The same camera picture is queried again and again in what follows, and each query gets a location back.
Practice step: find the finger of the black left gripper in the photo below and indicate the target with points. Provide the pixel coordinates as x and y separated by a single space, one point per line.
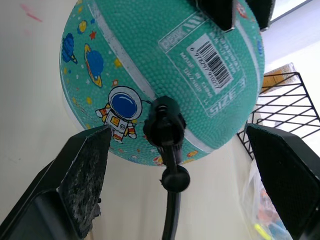
217 12
261 12

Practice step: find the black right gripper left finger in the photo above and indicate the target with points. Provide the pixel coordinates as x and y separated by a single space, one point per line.
45 205

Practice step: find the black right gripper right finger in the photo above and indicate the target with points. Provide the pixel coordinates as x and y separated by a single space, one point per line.
287 175

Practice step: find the teal astronaut print ball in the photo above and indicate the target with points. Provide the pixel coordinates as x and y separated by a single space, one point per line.
160 62

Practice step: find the black hand pump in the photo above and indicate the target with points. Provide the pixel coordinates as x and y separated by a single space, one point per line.
165 125

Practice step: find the clear plastic bag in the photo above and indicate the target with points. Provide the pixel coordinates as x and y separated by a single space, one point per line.
265 212

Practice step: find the yellow cardboard box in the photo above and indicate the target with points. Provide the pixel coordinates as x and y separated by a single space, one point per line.
277 78

